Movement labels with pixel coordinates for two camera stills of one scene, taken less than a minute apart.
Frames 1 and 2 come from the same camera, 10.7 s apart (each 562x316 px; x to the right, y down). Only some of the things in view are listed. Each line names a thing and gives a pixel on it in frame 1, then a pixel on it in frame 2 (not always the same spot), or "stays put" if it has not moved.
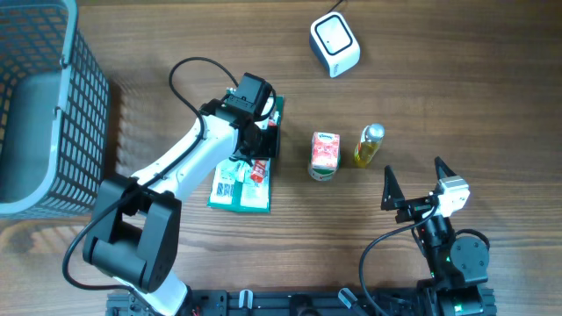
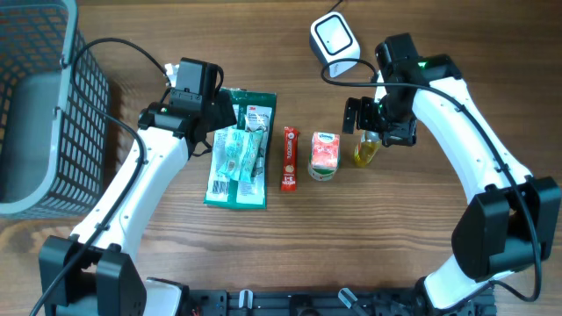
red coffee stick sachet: [258, 173] → [290, 159]
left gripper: [264, 144] → [216, 109]
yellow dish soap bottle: [371, 140] stays put
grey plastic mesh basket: [54, 113] stays put
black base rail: [291, 302] stays put
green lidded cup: [322, 173] stays put
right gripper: [394, 198] → [403, 133]
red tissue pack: [325, 152] stays put
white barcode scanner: [334, 43] stays put
